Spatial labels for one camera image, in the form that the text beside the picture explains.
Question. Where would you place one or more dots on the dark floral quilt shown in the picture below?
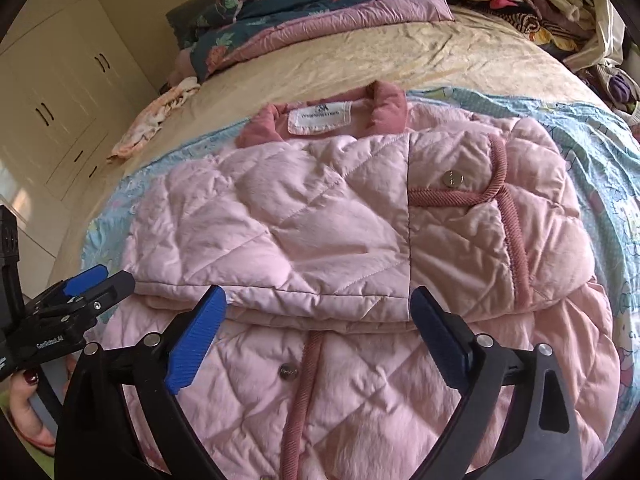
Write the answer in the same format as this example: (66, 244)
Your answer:
(310, 20)

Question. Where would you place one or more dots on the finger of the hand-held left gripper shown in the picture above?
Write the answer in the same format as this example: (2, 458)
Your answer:
(107, 292)
(85, 280)

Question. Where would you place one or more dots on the basket of clothes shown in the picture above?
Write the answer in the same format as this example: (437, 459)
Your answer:
(622, 95)

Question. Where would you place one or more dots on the cream wardrobe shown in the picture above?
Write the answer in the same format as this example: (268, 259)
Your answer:
(55, 85)

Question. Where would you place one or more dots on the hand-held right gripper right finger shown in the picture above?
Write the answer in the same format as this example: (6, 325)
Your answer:
(440, 345)

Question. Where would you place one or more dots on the small floral cloth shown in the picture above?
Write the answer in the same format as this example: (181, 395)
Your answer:
(150, 120)

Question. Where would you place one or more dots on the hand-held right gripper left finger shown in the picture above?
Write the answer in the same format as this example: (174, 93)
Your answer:
(195, 345)

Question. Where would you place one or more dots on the person's left hand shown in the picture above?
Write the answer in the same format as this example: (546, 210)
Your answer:
(30, 410)

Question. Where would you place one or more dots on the pile of clothes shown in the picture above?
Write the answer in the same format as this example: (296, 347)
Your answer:
(520, 0)

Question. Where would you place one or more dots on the cream curtain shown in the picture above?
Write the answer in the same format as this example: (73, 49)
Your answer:
(605, 25)

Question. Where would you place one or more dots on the pink cloth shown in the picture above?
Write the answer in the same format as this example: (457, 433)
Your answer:
(186, 67)

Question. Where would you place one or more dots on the bed with beige sheet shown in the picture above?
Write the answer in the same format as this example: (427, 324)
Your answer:
(350, 55)

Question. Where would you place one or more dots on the light blue cartoon blanket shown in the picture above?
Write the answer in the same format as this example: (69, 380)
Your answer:
(600, 160)

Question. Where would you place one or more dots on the pink quilted jacket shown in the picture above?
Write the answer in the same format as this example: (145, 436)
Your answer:
(325, 220)

